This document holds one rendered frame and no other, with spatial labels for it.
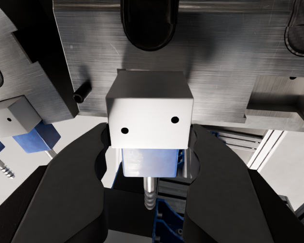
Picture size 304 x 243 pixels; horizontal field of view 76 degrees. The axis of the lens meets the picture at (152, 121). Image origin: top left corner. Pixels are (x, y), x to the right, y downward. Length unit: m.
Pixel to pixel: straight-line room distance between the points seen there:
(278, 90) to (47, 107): 0.25
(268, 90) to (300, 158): 1.47
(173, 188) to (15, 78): 0.42
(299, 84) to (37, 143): 0.30
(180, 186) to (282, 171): 1.25
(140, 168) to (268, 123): 0.21
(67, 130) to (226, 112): 1.45
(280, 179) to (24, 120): 1.70
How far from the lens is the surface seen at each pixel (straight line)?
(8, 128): 0.28
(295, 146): 1.57
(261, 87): 0.21
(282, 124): 0.32
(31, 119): 0.27
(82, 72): 0.18
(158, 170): 0.16
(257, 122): 0.31
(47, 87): 0.25
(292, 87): 0.22
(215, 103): 0.17
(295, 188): 1.92
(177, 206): 0.52
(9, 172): 0.41
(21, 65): 0.25
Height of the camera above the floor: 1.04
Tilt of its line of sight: 53 degrees down
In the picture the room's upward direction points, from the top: 168 degrees counter-clockwise
